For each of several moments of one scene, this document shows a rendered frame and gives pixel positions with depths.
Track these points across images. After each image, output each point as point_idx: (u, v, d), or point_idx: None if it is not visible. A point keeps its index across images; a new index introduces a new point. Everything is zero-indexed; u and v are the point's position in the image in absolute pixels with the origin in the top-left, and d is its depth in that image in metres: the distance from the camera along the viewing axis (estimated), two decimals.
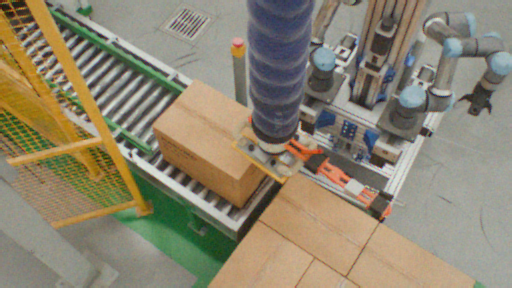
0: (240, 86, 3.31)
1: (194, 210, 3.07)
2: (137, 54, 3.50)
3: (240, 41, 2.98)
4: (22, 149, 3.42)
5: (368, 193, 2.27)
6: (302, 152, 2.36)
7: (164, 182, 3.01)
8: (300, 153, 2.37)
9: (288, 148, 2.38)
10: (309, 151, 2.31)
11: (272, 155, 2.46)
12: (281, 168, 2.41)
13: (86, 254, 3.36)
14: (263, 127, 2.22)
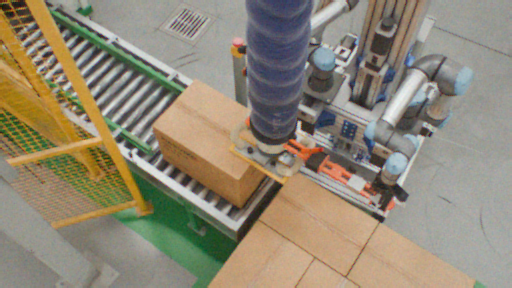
0: (240, 86, 3.31)
1: (194, 210, 3.07)
2: (137, 54, 3.50)
3: (240, 41, 2.98)
4: (22, 149, 3.42)
5: (370, 188, 2.28)
6: (302, 151, 2.36)
7: (164, 182, 3.01)
8: (300, 152, 2.38)
9: (288, 148, 2.38)
10: (309, 150, 2.31)
11: (271, 156, 2.45)
12: (281, 168, 2.41)
13: (86, 254, 3.36)
14: (261, 128, 2.21)
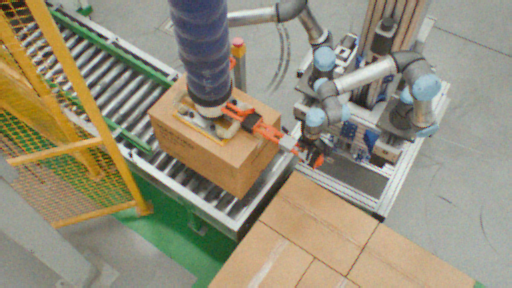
0: (240, 86, 3.31)
1: (194, 210, 3.07)
2: (137, 54, 3.50)
3: (240, 41, 2.98)
4: (22, 149, 3.42)
5: (300, 146, 2.41)
6: (238, 113, 2.49)
7: (164, 182, 3.01)
8: (236, 115, 2.51)
9: (225, 111, 2.51)
10: (244, 112, 2.44)
11: (211, 120, 2.58)
12: (220, 131, 2.54)
13: (86, 254, 3.36)
14: (195, 90, 2.34)
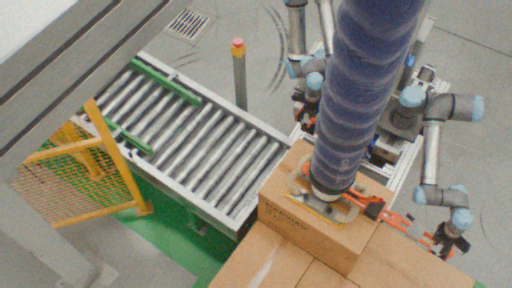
0: (240, 86, 3.31)
1: (194, 210, 3.07)
2: (137, 54, 3.50)
3: (240, 41, 2.98)
4: None
5: (429, 236, 2.34)
6: (360, 199, 2.41)
7: (164, 182, 3.01)
8: (358, 200, 2.43)
9: (345, 196, 2.44)
10: (368, 199, 2.37)
11: (327, 203, 2.50)
12: (339, 215, 2.46)
13: (86, 254, 3.36)
14: (323, 181, 2.27)
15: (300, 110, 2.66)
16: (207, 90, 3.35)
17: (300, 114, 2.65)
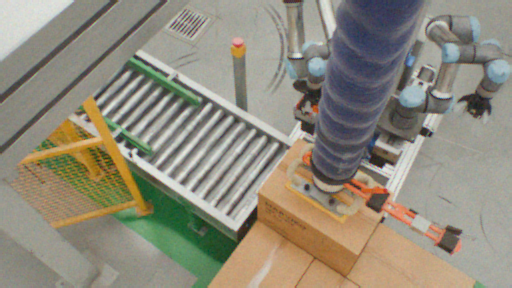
0: (240, 86, 3.31)
1: (194, 210, 3.07)
2: (137, 54, 3.50)
3: (240, 41, 2.98)
4: None
5: (435, 229, 2.24)
6: (363, 190, 2.32)
7: (164, 182, 3.01)
8: (361, 191, 2.34)
9: (348, 187, 2.34)
10: (372, 190, 2.27)
11: (329, 194, 2.41)
12: (341, 207, 2.37)
13: (86, 254, 3.36)
14: (326, 170, 2.17)
15: (302, 98, 2.57)
16: (207, 90, 3.35)
17: (302, 102, 2.56)
